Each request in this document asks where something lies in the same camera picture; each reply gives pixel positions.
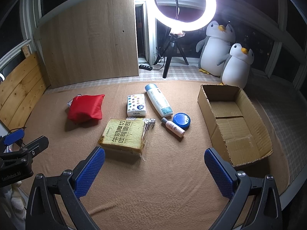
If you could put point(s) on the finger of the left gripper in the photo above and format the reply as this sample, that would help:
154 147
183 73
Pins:
35 147
13 137

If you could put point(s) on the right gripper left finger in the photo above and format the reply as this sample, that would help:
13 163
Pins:
43 211

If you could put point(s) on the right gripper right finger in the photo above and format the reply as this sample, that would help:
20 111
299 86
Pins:
265 210

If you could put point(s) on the packaged toast bread loaf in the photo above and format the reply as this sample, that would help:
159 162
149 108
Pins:
124 135

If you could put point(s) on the red fabric pouch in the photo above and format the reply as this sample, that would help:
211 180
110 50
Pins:
86 108

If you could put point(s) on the small silver tube package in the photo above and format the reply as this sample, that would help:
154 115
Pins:
148 124

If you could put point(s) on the small pink bottle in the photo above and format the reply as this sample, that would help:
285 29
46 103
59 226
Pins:
173 127

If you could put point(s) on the blue round cream jar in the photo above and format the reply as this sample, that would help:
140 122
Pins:
182 120

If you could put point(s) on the white patterned tissue pack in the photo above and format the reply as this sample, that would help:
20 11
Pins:
136 105

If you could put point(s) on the white blue lotion bottle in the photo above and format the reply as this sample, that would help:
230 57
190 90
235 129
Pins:
158 100

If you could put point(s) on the pine wood headboard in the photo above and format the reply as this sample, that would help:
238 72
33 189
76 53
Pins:
21 91

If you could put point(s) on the brown cardboard box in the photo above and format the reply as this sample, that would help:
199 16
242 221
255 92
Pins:
236 129

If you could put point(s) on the small penguin plush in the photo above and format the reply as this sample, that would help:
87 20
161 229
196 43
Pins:
236 66

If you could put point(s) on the light wood cabinet panel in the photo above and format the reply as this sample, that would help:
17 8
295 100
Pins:
93 40

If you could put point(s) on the black power strip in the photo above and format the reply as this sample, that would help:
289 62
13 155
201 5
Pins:
145 67

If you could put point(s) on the large penguin plush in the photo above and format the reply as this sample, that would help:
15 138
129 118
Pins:
215 47

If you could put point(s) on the white ring light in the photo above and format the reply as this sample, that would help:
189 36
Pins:
208 14

